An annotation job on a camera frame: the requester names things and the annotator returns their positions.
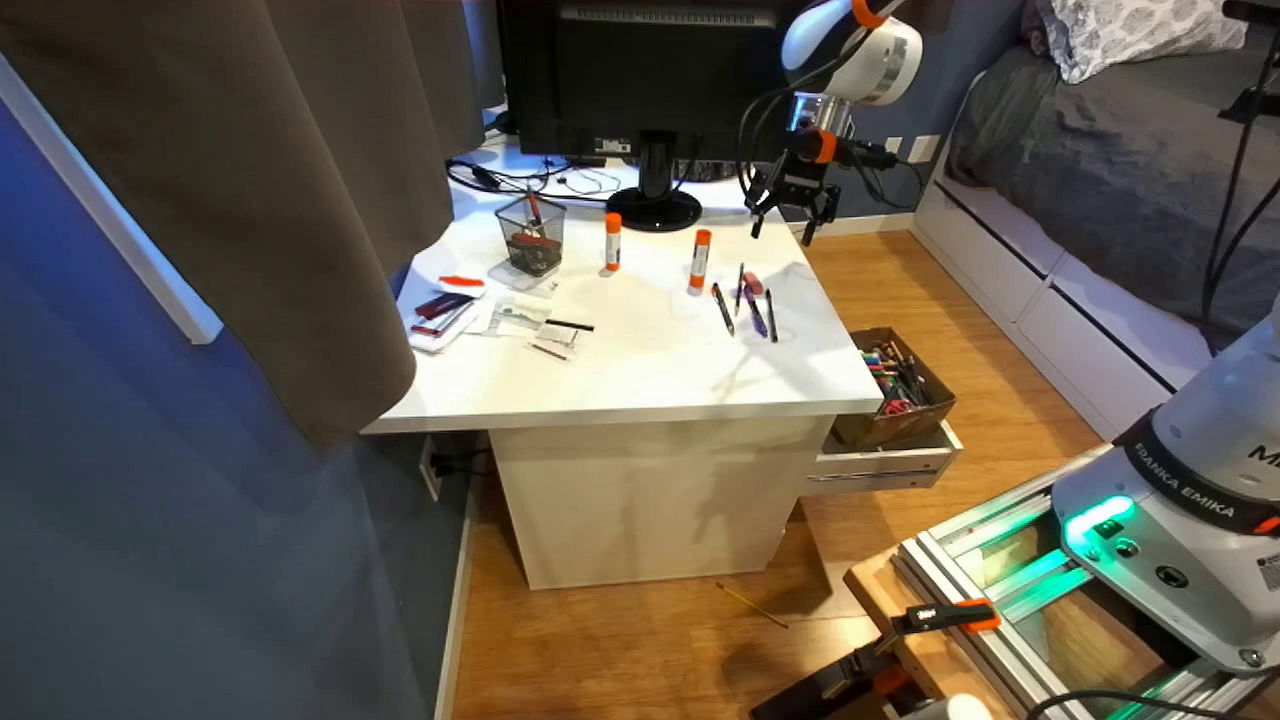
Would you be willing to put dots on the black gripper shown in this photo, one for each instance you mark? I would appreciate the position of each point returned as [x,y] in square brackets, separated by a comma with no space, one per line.
[808,167]

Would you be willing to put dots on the slim dark pencil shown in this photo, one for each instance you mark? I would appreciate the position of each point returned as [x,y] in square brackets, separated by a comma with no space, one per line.
[738,286]

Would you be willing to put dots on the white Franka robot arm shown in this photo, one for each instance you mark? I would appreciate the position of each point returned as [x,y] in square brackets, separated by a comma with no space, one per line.
[1201,534]

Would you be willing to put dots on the black orange pencil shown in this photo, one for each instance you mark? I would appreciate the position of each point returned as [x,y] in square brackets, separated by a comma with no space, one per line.
[723,308]

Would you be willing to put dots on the red eraser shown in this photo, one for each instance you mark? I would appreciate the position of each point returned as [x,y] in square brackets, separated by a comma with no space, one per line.
[752,283]

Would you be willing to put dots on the grey black pen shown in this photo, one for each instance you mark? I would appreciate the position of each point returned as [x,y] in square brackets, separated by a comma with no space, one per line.
[770,317]

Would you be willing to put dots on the orange white glue stick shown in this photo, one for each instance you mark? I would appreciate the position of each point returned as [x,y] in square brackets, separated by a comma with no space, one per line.
[612,247]
[697,265]

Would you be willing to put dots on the black monitor stand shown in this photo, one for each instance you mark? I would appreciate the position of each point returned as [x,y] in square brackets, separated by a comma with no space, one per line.
[654,207]

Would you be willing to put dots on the black computer monitor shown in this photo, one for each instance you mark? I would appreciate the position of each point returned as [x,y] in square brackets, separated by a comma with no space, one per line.
[654,80]

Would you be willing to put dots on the white desk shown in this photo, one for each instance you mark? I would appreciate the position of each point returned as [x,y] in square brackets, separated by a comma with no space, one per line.
[640,361]

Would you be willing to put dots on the short black pen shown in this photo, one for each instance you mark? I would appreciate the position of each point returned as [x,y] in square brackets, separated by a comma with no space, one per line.
[571,326]

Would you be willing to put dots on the small white card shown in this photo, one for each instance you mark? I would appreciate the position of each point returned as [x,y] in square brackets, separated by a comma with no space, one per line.
[554,351]

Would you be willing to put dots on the small white paper slips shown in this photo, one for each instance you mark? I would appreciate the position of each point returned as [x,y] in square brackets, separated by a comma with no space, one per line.
[522,317]

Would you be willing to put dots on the grey bed mattress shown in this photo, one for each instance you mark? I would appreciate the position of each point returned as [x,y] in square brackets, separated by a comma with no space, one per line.
[1107,174]

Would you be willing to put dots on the red marker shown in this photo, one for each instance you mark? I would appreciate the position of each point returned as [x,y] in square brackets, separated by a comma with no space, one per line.
[463,283]

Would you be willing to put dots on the white notebook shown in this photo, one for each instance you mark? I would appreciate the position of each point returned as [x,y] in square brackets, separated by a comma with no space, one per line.
[463,339]

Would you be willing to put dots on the patterned grey pillow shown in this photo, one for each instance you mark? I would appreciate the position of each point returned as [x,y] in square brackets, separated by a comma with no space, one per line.
[1120,35]

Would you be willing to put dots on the dark phone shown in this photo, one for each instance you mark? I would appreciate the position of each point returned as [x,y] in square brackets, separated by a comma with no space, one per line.
[441,308]

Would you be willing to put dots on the wooden base board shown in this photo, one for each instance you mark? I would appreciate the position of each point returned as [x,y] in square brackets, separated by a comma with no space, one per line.
[874,586]

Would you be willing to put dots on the orange black clamp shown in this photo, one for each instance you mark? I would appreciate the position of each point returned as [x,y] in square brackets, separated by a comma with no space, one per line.
[952,616]

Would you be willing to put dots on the black clamp body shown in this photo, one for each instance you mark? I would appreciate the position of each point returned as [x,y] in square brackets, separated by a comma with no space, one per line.
[843,686]

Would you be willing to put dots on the brown curtain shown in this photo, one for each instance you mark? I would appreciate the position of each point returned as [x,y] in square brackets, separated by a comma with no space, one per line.
[264,201]

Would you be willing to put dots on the white wall outlet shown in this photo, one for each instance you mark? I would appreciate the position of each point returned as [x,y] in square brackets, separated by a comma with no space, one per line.
[920,149]

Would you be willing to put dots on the white bed frame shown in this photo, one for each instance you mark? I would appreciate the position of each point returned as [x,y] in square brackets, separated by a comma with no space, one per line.
[1052,306]

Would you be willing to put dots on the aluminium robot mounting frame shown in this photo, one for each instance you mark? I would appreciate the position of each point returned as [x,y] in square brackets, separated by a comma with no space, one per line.
[1014,602]

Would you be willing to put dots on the white wall trim strip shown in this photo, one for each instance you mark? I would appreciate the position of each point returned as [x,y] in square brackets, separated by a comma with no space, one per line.
[123,224]

